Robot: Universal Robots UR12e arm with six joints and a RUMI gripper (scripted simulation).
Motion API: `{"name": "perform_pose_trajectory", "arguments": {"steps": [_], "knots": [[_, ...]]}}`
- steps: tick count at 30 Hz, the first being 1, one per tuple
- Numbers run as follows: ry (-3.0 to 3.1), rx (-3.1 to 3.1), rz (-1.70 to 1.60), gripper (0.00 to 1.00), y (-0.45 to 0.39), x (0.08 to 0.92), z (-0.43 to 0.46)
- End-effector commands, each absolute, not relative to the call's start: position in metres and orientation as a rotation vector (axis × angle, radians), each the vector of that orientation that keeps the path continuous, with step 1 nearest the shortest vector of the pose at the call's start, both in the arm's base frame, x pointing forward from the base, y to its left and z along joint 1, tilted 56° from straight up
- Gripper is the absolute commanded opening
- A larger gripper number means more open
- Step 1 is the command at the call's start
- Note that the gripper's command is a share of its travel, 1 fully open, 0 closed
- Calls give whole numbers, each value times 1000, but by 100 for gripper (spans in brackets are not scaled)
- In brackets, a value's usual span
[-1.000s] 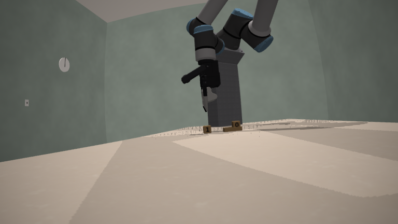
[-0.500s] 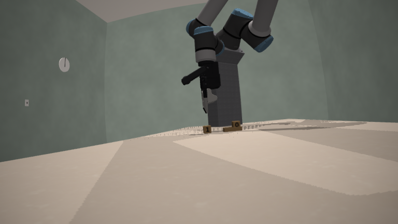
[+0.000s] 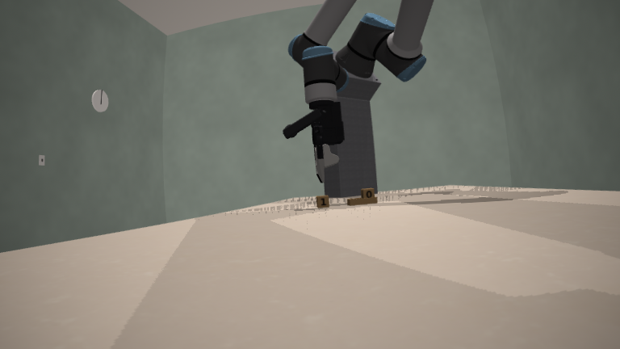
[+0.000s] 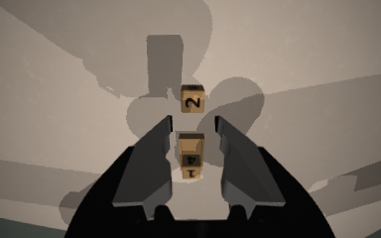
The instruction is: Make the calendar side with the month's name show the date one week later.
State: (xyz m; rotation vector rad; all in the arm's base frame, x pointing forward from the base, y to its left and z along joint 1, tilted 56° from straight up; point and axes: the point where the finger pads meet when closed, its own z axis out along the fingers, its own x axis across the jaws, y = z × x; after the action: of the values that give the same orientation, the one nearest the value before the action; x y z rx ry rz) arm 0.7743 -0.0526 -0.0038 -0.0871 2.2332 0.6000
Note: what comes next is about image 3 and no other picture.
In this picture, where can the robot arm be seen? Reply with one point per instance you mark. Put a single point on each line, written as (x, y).
(372, 39)

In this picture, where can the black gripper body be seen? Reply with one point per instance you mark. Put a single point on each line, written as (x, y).
(332, 132)

